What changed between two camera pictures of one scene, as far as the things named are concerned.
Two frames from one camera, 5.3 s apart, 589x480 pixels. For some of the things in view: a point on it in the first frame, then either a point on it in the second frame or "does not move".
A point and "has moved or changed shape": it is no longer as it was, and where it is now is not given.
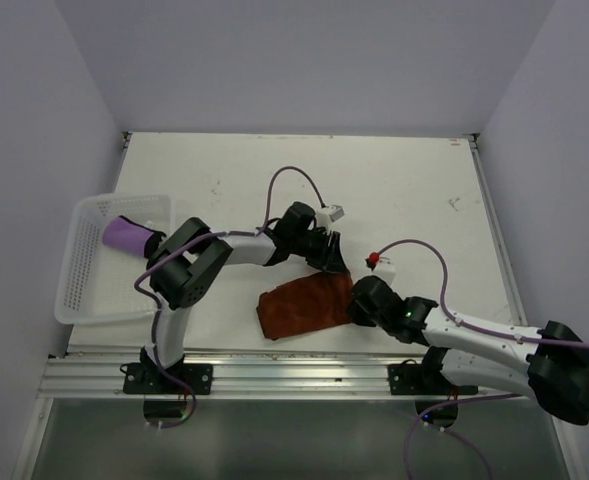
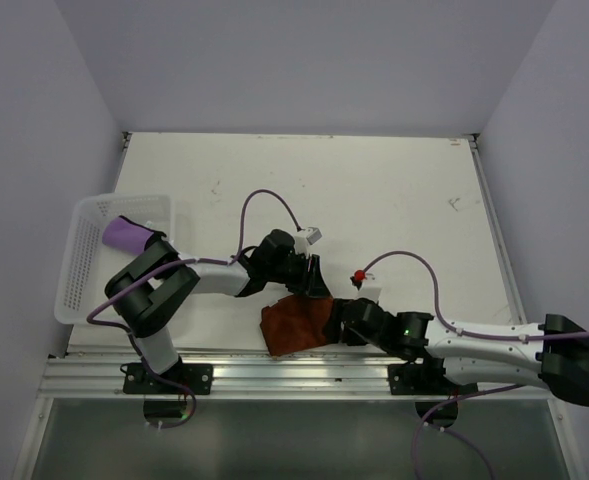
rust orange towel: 310,304 has moved or changed shape
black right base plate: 410,379 does not move
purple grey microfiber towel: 124,235 does not move
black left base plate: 146,379 does not move
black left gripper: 328,257 -> 310,282
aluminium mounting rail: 239,376 does not move
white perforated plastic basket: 98,281 does not move
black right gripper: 356,315 -> 333,331
